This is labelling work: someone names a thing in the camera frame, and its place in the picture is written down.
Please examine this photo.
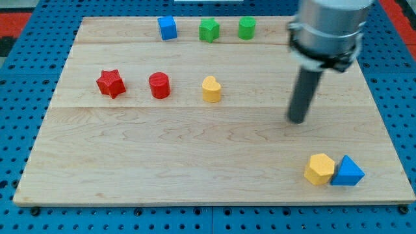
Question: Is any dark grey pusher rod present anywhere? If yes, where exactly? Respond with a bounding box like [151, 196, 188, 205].
[287, 67, 323, 124]

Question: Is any yellow heart block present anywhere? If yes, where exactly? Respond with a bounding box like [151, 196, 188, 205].
[201, 75, 222, 103]

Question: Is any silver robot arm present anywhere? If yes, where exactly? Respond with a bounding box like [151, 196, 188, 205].
[287, 0, 374, 124]

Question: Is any yellow hexagon block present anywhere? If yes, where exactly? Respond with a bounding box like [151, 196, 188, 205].
[304, 153, 335, 185]

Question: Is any green cylinder block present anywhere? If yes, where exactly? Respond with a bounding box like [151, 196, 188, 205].
[238, 16, 256, 40]

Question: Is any blue triangle block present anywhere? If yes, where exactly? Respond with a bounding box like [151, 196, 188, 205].
[330, 155, 365, 186]

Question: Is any green star block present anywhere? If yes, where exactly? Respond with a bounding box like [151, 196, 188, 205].
[199, 18, 220, 43]

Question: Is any blue cube block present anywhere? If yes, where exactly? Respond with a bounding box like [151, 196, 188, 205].
[157, 16, 177, 40]

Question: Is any red cylinder block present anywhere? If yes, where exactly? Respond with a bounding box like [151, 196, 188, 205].
[148, 72, 170, 99]

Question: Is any wooden board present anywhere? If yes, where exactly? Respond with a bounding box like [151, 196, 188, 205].
[13, 17, 415, 207]

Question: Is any red star block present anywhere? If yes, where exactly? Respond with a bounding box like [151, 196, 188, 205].
[96, 70, 126, 99]

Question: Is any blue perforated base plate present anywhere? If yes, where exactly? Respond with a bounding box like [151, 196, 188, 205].
[1, 0, 415, 233]

